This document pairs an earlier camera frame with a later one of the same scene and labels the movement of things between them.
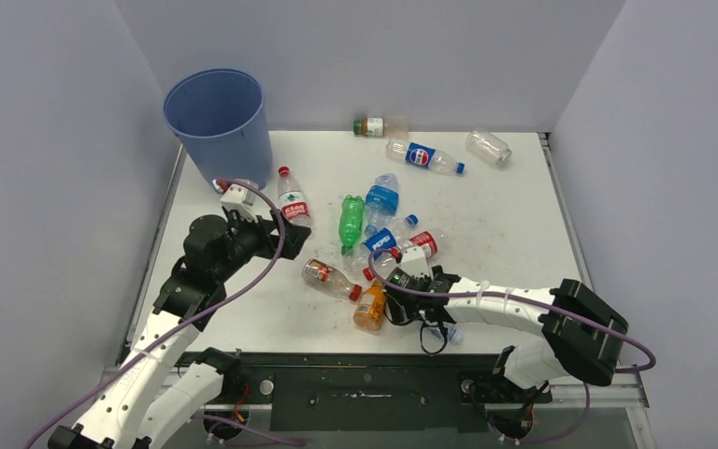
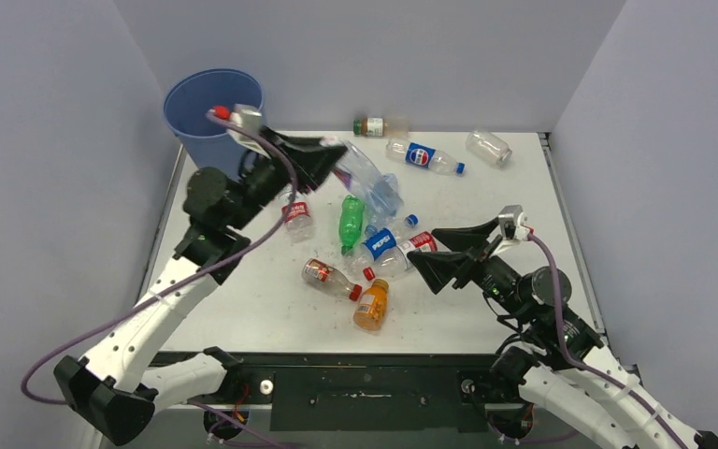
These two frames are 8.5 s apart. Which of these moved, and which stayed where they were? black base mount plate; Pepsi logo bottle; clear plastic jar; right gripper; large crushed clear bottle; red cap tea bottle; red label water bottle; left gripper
Moved: left gripper; right gripper; large crushed clear bottle
Stayed: clear plastic jar; red label water bottle; Pepsi logo bottle; red cap tea bottle; black base mount plate
